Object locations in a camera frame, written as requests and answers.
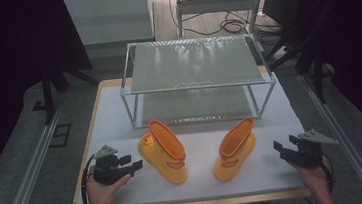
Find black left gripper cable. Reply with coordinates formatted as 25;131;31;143
77;153;101;204

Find grey metal stand frame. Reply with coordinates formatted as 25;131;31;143
174;0;270;40

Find person's left hand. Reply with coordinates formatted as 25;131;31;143
84;168;135;204

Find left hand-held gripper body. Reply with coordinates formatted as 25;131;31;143
90;141;135;188

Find two-tier metal shoe rack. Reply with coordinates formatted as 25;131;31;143
114;29;282;133

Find aluminium floor rail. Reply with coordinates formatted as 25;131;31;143
0;95;76;204
299;67;362;204

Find black floor cables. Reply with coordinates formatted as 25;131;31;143
168;0;285;45

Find black tripod legs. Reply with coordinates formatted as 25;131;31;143
261;16;339;109
38;64;102;127

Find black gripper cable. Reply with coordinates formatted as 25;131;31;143
77;153;101;204
321;157;337;194

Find plain yellow rain boot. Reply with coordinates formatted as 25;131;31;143
208;116;262;184

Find yellow duck-face rain boot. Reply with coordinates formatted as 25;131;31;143
136;116;191;188

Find person's right hand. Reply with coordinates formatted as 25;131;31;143
288;155;335;200

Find white cabinet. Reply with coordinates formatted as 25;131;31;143
63;0;157;49

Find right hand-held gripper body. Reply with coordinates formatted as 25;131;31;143
285;126;341;172

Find white table mat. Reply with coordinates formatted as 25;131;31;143
62;66;312;204

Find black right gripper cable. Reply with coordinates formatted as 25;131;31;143
321;157;337;194

